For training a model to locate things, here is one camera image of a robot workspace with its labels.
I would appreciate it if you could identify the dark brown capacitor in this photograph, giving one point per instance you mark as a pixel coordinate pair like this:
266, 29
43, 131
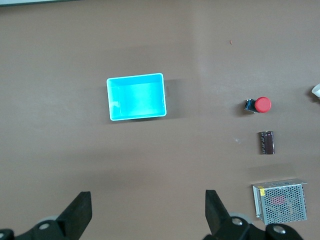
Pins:
267, 142

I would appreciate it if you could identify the cyan plastic bin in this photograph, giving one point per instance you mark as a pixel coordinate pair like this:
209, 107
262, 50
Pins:
137, 97

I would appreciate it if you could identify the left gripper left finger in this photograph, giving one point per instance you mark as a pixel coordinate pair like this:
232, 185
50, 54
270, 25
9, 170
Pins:
77, 215

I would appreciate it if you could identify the perforated metal power supply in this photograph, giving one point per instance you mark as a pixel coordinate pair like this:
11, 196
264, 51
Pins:
282, 202

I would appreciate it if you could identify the red push button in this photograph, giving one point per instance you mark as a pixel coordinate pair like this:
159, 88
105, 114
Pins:
263, 104

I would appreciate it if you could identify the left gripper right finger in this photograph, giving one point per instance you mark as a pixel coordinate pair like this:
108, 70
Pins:
217, 217

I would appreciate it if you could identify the white-capped metal fitting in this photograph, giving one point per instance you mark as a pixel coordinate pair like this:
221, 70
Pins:
317, 90

